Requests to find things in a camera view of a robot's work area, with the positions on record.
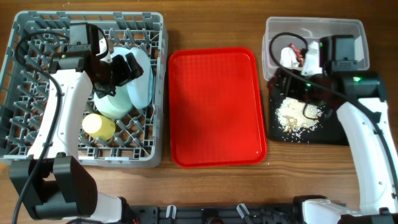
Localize large light blue plate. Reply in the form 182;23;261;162
127;47;154;109

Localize grey dishwasher rack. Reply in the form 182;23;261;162
1;11;168;167

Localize clear plastic bin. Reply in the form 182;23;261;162
262;17;370;81

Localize crumpled white napkin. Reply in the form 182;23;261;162
279;47;300;68

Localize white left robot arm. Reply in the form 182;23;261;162
9;22;153;223

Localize green saucer bowl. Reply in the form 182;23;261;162
93;86;133;120

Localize red snack wrapper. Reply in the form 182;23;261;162
289;43;305;67

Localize small light blue bowl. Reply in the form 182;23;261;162
111;47;134;62

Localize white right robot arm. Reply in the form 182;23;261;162
269;35;397;223

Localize red plastic tray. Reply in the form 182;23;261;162
168;47;267;169

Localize rice food scraps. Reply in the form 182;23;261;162
275;98;323;139

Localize black waste tray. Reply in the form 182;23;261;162
269;90;348;145

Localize yellow plastic cup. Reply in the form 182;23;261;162
82;113;116;140

